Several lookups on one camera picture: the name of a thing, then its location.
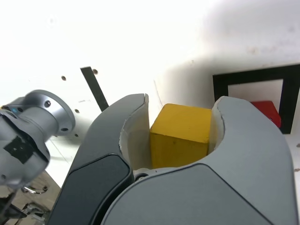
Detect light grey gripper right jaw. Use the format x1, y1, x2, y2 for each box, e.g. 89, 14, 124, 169
100, 95, 296, 225

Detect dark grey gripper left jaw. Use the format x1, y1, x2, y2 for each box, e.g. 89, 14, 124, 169
46, 93, 152, 225

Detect yellow cube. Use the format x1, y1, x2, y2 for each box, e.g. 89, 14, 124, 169
149, 103, 213, 169

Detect red cube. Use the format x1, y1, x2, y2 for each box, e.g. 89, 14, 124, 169
249, 100, 282, 128

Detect black tape square outline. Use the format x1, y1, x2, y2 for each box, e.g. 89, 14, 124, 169
212, 63, 300, 135

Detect black tape strip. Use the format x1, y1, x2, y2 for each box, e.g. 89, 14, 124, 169
80, 67, 110, 112

